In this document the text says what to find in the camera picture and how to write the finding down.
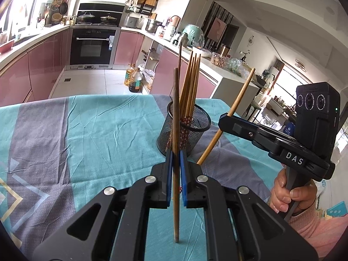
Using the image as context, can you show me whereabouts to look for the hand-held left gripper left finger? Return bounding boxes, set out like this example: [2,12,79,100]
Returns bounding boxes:
[31,149,174,261]

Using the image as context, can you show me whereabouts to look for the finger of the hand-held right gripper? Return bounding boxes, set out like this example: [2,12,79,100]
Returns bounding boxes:
[218,112,278,156]

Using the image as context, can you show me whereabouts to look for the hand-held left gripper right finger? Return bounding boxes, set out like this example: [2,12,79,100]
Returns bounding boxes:
[179,149,318,261]

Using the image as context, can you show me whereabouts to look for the wooden chopstick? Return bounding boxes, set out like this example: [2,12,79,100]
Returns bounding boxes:
[196,67,256,166]
[172,67,181,244]

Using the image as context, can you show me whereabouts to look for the black mesh holder cup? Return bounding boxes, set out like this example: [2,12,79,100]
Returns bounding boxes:
[157,100,212,158]

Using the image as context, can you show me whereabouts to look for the bundle of chopsticks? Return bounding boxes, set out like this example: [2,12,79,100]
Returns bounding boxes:
[177,42,202,142]

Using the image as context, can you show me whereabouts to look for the person's right forearm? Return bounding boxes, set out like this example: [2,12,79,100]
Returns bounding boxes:
[287,204,346,259]

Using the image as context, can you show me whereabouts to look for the person's right hand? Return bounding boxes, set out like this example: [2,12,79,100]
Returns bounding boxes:
[269,168,318,214]

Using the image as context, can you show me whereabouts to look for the glass jar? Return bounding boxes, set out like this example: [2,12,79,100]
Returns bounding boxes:
[211,53,228,66]

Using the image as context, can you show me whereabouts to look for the teal grey patterned tablecloth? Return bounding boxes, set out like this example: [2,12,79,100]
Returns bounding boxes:
[0,94,289,261]

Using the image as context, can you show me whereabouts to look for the blue box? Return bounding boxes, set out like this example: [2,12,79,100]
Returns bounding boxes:
[325,201,346,219]

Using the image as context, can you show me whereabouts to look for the pink lower cabinets beside oven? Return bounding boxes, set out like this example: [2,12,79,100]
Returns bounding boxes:
[113,30,218,99]

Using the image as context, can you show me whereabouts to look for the dark oil bottle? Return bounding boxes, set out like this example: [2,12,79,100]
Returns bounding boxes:
[128,68,142,93]

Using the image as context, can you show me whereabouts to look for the clear plastic bag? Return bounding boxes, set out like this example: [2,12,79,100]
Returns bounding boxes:
[141,69,154,90]

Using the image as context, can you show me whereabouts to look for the yellow oil bottle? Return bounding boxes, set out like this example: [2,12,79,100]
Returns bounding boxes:
[124,64,136,86]

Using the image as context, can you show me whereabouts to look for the steel stockpot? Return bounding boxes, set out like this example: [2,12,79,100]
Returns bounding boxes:
[145,19,163,33]

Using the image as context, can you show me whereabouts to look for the black built-in oven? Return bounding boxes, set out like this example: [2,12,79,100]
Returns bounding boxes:
[69,27,120,69]

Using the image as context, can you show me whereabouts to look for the pink lower cabinets under window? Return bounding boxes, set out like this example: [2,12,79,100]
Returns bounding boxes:
[0,28,73,107]

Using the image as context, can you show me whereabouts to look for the lidded wok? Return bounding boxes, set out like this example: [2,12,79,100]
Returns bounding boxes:
[77,11,96,24]

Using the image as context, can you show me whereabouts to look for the black range hood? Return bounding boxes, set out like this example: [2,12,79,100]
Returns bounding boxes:
[77,3,125,18]

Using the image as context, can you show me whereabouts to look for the hanging pans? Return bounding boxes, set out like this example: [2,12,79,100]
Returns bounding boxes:
[50,0,69,23]

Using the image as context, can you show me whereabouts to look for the red tray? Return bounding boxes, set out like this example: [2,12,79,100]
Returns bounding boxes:
[0,39,15,54]

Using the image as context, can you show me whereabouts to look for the kitchen window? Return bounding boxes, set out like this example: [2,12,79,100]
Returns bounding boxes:
[0,0,47,42]

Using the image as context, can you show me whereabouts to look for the striped wall art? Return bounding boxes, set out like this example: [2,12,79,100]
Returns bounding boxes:
[202,1,235,51]

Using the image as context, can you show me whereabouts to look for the black wall rack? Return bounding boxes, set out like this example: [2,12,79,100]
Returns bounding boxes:
[125,0,159,16]

